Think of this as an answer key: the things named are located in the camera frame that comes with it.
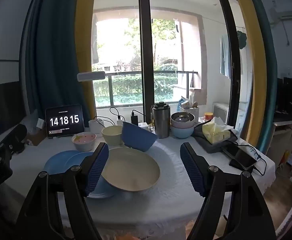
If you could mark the black tablet clock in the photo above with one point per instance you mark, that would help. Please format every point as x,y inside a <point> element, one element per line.
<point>64,120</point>

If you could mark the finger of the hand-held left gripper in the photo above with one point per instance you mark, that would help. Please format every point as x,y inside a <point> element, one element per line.
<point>13,136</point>

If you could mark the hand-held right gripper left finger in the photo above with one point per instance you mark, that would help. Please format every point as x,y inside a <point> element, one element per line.
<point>97,165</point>

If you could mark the black charger block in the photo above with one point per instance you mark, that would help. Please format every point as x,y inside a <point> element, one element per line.
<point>134,120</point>

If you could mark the teal curtain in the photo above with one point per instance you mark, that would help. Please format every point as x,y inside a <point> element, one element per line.
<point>269,80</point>
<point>53,55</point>

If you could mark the grey fabric bag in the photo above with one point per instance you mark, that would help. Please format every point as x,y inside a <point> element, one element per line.
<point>205,145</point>

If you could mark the yellow curtain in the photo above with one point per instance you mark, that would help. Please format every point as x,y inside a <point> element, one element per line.
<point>250,42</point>
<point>84,42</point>

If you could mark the light wooden side desk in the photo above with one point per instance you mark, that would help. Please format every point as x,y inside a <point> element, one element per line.
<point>284,135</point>

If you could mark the black round object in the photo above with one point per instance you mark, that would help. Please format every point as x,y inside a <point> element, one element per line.
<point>20,148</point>

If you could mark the dark green hanging cloth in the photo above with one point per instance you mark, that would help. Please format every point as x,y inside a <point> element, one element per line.
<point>241,40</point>

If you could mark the white charger plug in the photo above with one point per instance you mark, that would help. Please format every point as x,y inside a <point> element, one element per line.
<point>119,120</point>

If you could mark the orange jar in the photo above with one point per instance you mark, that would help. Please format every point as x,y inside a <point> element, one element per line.
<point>209,116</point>

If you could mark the yellow tissue pack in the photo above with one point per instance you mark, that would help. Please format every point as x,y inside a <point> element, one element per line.
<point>215,132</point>

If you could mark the plain pink bowl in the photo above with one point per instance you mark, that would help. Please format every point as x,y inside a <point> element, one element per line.
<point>183,124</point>

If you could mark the light blue hanging towel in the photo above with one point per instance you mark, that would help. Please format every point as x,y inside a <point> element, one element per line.
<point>225,57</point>

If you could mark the dark blue bowl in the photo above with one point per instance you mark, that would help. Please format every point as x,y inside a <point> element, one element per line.
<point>138,137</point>

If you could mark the white air purifier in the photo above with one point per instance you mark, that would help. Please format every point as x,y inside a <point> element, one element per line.
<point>220,111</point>

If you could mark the clear plastic bag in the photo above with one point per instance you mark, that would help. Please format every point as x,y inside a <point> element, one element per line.
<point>35,125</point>

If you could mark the black sliding door frame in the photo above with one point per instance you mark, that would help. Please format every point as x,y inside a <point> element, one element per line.
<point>146,55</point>

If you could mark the white plastic basket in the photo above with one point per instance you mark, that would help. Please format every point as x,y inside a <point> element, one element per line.
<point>190,112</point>

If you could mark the cream plate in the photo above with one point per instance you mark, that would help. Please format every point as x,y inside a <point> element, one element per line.
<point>133,167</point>

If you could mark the pink strawberry print bowl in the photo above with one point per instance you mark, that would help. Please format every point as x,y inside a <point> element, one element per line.
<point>83,140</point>

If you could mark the blue and white packet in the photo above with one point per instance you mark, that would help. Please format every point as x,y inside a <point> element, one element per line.
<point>183,103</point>

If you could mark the cream bowl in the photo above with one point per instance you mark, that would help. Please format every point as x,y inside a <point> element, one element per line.
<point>112,135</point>

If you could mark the pale blue plate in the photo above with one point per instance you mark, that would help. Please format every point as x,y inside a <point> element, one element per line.
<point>103,190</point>

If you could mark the black balcony railing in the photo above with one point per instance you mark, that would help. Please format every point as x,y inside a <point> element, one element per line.
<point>126,73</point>

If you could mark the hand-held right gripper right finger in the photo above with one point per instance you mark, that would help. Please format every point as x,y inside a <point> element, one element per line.
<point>193,170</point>

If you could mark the black smartphone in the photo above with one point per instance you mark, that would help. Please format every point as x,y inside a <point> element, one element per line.
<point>242,156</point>

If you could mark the brown cardboard box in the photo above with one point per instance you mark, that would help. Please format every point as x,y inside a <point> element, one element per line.
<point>36,139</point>

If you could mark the light blue bowl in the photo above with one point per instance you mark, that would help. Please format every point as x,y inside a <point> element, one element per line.
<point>182,132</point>

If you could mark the steel tumbler with black lid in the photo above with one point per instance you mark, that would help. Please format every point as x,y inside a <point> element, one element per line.
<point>160,122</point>

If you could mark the wooden spoon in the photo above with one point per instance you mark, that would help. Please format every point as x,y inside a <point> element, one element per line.
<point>195,104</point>

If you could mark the black monitor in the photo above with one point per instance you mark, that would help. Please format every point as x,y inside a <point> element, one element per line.
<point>291,97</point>

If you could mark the white lamp head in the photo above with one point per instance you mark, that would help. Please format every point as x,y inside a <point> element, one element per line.
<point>91,76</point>

